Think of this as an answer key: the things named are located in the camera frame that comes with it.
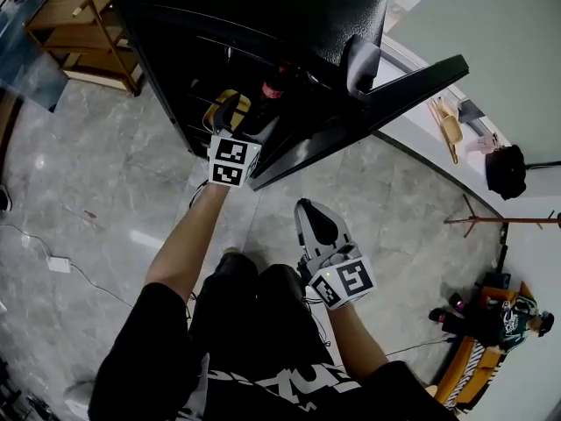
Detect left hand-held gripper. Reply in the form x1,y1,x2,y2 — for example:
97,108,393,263
205,92,282,190

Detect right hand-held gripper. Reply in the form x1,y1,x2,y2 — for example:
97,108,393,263
294,198,378,312

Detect dark bottle with red cap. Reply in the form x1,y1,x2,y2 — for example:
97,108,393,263
260,61,290,104

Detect black mini fridge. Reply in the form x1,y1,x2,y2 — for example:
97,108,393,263
114,0,470,192

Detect person's left forearm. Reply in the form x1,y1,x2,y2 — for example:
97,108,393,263
144,182,231,298

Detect person's right forearm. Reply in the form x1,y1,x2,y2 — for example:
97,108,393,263
326,303,392,368

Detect yellow food container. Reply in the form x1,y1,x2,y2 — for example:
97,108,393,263
202,89,253,136

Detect person's black trousers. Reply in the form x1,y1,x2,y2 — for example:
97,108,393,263
188,252,328,367

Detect yellow dustpan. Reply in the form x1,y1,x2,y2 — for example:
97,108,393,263
427,96,465,166

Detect wooden coat rack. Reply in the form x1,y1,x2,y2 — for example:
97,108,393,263
443,193,561,239

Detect black bag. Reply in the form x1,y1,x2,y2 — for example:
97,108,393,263
484,143,528,201

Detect orange sofa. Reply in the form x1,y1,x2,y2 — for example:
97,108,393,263
431,273,547,411

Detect wooden shelf rack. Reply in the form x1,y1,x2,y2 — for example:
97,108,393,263
24,0,145,98

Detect person's black printed t-shirt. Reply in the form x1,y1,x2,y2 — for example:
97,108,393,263
87,281,459,421

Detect plastic-wrapped grey cabinet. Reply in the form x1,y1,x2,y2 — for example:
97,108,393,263
0,0,70,114

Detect white power adapter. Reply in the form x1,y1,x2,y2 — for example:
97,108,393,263
46,255,73,275

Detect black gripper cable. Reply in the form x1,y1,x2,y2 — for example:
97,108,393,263
186,181,211,212

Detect white power cable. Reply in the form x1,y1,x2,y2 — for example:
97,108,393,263
0,224,133,309

